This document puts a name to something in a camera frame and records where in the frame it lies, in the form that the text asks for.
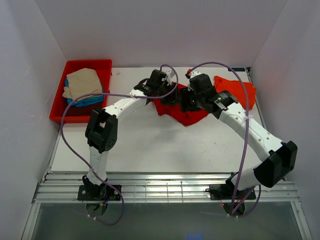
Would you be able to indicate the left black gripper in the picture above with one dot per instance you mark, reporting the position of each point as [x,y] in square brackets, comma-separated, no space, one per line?
[172,98]

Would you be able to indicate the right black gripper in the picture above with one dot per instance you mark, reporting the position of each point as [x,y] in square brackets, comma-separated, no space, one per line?
[184,94]

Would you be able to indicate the red t shirt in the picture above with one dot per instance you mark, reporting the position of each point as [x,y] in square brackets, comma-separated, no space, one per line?
[185,118]

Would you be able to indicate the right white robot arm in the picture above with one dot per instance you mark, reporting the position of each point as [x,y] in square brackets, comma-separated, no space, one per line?
[277,157]

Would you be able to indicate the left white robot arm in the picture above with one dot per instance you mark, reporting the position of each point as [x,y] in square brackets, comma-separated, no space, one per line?
[102,131]

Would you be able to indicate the folded orange t shirt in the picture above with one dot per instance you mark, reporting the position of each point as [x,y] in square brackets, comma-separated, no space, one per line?
[235,88]

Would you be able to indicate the blue table label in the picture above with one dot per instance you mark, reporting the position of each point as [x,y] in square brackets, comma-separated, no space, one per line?
[238,69]

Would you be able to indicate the beige folded t shirt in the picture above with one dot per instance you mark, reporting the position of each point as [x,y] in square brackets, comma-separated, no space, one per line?
[82,82]

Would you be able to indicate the blue folded t shirt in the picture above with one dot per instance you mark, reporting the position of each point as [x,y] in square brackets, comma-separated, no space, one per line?
[84,102]

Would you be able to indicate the red plastic bin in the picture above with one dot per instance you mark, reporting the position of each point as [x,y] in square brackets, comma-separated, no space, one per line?
[77,115]

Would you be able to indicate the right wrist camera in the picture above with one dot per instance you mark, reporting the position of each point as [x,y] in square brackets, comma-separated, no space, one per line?
[200,84]

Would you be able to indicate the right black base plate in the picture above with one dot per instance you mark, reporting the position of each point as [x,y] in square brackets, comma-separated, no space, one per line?
[225,192]

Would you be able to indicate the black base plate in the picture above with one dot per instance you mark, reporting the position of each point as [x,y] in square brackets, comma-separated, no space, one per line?
[106,193]
[225,192]

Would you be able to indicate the aluminium rail frame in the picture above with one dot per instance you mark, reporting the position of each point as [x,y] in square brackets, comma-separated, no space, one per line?
[158,161]

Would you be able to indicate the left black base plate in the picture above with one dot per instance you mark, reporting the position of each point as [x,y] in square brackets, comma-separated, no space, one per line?
[106,193]

